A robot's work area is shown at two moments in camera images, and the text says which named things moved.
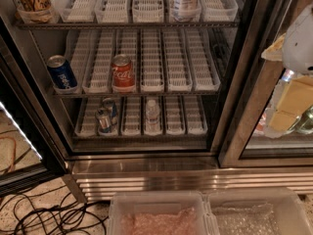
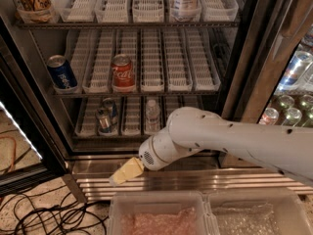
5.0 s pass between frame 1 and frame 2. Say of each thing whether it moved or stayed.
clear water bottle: stayed
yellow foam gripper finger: moved
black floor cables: stayed
